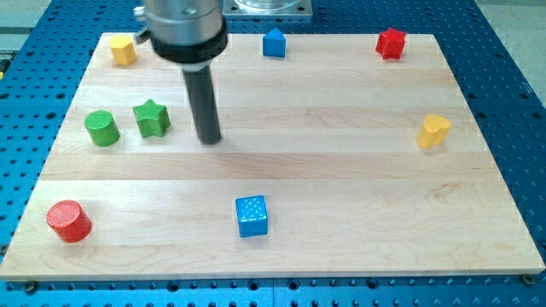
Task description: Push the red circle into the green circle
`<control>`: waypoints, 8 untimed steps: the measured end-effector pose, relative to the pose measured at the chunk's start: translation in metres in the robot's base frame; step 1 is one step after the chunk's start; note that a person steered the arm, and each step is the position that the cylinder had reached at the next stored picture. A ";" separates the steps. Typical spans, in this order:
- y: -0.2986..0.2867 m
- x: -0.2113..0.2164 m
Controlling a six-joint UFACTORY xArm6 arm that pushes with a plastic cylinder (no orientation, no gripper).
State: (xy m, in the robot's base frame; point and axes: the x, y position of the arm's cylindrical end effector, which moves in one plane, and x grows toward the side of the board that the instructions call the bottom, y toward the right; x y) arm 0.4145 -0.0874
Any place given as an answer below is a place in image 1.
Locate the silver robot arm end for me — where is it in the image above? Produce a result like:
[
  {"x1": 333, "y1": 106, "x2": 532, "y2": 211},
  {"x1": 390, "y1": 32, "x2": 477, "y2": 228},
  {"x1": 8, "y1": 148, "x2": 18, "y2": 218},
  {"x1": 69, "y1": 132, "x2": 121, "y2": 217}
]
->
[{"x1": 135, "y1": 0, "x2": 228, "y2": 64}]

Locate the blue cube block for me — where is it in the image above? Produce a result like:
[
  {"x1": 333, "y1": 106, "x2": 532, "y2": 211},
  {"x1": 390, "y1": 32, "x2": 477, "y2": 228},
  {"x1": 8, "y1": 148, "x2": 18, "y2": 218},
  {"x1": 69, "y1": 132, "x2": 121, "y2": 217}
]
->
[{"x1": 235, "y1": 195, "x2": 269, "y2": 238}]

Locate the wooden board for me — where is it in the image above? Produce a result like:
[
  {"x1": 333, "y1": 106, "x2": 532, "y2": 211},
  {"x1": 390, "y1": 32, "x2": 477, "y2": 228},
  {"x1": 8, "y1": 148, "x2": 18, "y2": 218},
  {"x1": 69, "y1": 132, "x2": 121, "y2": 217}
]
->
[{"x1": 1, "y1": 33, "x2": 544, "y2": 281}]

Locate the black pusher rod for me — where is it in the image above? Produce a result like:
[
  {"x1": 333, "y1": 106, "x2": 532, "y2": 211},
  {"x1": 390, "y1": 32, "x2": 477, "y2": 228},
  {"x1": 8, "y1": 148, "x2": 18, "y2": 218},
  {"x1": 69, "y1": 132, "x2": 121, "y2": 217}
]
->
[{"x1": 183, "y1": 66, "x2": 221, "y2": 145}]

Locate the blue triangle block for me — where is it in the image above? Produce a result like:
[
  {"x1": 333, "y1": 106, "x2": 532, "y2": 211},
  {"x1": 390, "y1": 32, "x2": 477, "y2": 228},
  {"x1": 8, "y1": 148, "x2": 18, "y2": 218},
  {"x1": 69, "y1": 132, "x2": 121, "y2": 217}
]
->
[{"x1": 262, "y1": 28, "x2": 287, "y2": 58}]

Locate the green star block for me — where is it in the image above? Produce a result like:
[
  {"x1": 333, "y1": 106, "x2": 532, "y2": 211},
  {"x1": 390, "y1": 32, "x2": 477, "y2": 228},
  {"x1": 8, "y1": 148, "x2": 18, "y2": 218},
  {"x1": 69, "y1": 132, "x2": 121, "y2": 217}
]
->
[{"x1": 132, "y1": 99, "x2": 171, "y2": 138}]

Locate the red star block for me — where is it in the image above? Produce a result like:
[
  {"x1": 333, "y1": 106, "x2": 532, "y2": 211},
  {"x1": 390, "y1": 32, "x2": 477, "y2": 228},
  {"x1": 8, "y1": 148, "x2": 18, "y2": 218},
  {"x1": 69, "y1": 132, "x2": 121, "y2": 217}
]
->
[{"x1": 375, "y1": 27, "x2": 406, "y2": 60}]

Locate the yellow heart block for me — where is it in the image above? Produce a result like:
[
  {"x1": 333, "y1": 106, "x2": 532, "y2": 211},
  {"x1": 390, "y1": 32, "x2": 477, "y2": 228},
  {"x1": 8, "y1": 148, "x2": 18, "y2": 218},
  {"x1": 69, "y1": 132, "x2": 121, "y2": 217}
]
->
[{"x1": 415, "y1": 113, "x2": 451, "y2": 148}]

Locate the green cylinder block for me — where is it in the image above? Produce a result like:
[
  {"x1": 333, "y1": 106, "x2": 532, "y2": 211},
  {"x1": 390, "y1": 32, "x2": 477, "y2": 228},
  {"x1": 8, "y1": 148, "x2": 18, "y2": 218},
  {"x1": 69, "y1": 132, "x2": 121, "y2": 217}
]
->
[{"x1": 84, "y1": 110, "x2": 120, "y2": 147}]

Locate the yellow hexagon block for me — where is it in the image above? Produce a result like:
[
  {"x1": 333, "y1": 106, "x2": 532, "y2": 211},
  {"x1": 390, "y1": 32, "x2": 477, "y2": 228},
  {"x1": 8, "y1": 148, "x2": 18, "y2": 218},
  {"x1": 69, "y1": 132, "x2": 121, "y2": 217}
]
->
[{"x1": 108, "y1": 34, "x2": 137, "y2": 66}]

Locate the red cylinder block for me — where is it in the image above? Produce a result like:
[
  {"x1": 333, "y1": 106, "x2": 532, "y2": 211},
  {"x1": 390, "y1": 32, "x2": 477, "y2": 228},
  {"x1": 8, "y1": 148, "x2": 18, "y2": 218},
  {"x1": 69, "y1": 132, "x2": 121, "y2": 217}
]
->
[{"x1": 46, "y1": 200, "x2": 93, "y2": 243}]

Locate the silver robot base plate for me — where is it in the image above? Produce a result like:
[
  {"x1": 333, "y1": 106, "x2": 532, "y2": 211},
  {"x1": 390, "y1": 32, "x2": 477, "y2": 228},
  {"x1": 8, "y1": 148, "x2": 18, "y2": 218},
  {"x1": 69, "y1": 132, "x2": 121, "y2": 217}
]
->
[{"x1": 223, "y1": 0, "x2": 313, "y2": 20}]

